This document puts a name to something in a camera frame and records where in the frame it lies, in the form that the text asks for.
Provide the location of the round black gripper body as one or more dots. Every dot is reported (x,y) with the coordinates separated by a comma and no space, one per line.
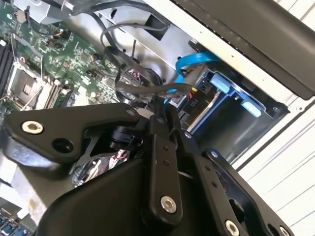
(103,209)

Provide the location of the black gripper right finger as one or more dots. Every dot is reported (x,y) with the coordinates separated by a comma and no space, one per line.
(209,172)

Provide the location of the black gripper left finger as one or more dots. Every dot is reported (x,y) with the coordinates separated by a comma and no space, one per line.
(61,120)

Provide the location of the hard disk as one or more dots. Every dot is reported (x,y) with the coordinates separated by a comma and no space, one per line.
(220,83)

